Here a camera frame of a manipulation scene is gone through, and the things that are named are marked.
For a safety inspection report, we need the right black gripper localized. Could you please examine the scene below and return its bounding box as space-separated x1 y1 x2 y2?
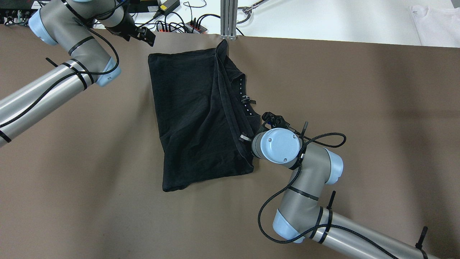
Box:
239 112 296 143

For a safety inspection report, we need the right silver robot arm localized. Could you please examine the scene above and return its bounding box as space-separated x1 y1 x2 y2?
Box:
240 112 435 259

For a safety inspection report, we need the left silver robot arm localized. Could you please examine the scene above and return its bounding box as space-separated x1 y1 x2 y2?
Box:
1 0 156 146

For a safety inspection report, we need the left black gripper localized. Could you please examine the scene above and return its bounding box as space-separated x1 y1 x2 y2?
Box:
106 7 156 46

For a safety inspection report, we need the black power adapter brick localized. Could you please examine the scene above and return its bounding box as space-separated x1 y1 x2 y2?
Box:
128 0 161 14

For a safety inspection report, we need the black t-shirt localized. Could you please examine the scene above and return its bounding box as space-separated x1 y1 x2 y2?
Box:
148 40 261 192

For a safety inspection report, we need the aluminium cell frame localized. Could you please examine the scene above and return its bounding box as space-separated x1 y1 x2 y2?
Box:
220 0 238 41

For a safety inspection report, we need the grey USB hub orange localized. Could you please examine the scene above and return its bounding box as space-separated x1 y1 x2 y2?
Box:
184 19 208 34

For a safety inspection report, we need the grabber reaching tool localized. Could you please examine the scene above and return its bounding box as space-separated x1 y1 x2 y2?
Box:
236 0 268 24

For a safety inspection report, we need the white cloth on table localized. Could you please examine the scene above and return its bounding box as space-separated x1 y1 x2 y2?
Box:
409 5 460 48

